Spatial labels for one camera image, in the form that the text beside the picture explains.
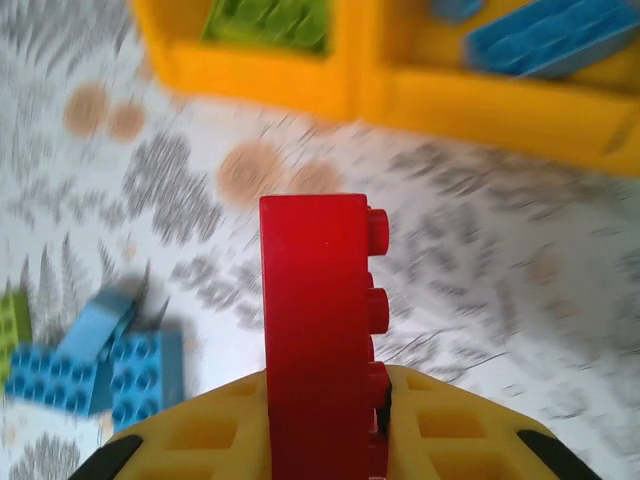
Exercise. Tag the small blue lego brick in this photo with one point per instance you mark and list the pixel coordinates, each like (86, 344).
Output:
(92, 325)

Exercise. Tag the lime green lego brick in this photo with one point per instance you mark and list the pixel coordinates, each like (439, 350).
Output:
(12, 330)
(265, 25)

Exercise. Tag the floral patterned table cover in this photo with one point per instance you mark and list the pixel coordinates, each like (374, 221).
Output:
(475, 280)

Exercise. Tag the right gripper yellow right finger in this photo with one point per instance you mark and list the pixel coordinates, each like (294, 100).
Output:
(450, 440)

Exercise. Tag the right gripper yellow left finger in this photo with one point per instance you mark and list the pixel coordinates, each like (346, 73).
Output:
(200, 440)

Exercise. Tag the red lego brick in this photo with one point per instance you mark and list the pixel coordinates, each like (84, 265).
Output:
(315, 310)

